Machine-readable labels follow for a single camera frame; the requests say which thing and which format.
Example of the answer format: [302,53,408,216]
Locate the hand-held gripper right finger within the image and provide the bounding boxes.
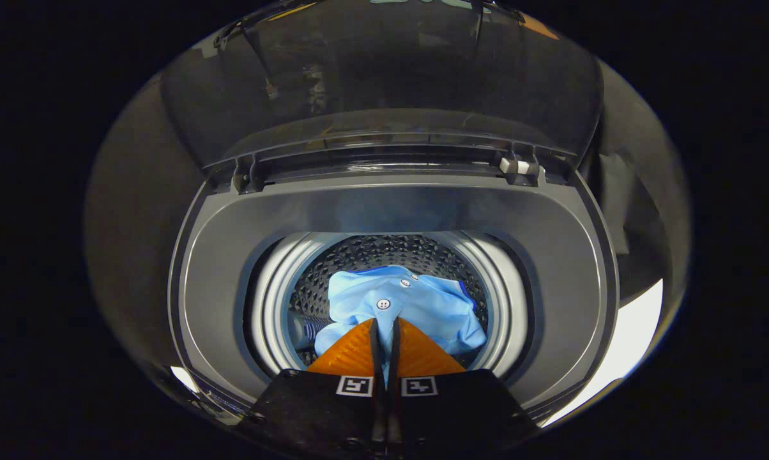
[384,316,538,457]

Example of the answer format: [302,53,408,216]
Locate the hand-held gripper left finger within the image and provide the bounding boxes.
[247,318,385,457]

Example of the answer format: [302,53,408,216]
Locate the light blue polo shirt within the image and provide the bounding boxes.
[313,265,487,384]

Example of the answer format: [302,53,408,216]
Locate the dark grey washing machine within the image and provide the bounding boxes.
[167,153,621,427]

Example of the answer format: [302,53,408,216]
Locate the white paper sheet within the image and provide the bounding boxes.
[541,278,665,427]

